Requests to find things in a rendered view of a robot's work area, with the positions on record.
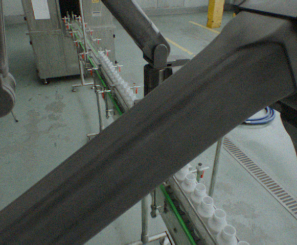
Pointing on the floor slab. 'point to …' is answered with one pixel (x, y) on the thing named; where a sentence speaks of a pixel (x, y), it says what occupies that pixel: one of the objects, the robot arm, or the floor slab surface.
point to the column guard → (214, 13)
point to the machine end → (58, 59)
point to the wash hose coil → (262, 117)
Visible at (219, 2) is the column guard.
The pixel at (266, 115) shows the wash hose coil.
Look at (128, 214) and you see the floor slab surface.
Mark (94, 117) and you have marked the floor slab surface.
